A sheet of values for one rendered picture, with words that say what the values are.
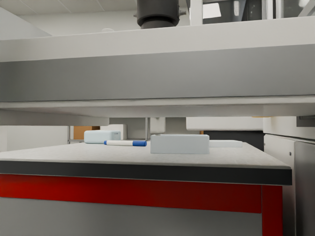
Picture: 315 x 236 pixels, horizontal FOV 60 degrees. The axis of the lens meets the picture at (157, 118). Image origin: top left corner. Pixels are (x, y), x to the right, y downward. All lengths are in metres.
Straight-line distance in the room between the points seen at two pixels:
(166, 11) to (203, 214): 0.40
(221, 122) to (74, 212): 0.76
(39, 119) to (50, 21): 5.10
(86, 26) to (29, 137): 2.17
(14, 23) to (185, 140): 0.39
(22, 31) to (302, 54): 0.26
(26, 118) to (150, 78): 0.16
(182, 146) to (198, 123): 0.56
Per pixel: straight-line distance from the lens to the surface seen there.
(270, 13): 0.79
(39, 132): 5.18
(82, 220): 0.52
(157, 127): 0.58
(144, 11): 0.61
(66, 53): 0.25
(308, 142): 0.45
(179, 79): 0.21
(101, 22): 5.06
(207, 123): 1.13
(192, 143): 0.58
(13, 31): 0.31
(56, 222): 0.55
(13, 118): 0.30
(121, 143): 0.82
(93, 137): 0.93
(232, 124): 1.13
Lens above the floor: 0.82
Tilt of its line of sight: 2 degrees up
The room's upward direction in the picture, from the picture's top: straight up
